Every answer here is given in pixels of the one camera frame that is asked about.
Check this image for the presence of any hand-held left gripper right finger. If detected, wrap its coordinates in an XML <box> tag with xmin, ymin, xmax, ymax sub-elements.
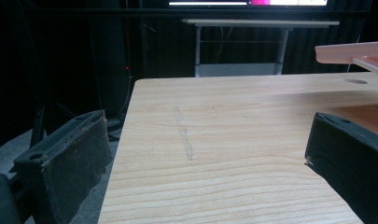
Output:
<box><xmin>304</xmin><ymin>112</ymin><xmax>378</xmax><ymax>224</ymax></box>

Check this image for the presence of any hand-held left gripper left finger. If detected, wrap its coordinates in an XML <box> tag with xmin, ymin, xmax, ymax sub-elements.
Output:
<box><xmin>12</xmin><ymin>109</ymin><xmax>114</xmax><ymax>224</ymax></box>

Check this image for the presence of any black metal stand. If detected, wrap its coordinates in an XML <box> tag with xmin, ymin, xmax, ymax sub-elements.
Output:
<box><xmin>29</xmin><ymin>104</ymin><xmax>73</xmax><ymax>148</ymax></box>

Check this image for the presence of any pink plastic rack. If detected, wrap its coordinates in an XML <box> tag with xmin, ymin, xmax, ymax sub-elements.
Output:
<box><xmin>314</xmin><ymin>40</ymin><xmax>378</xmax><ymax>78</ymax></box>

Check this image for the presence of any monitor screen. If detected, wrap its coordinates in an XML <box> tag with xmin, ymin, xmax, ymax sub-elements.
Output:
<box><xmin>168</xmin><ymin>0</ymin><xmax>329</xmax><ymax>7</ymax></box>

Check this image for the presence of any white metal table frame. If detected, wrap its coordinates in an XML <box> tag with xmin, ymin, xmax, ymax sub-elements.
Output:
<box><xmin>180</xmin><ymin>18</ymin><xmax>341</xmax><ymax>78</ymax></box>

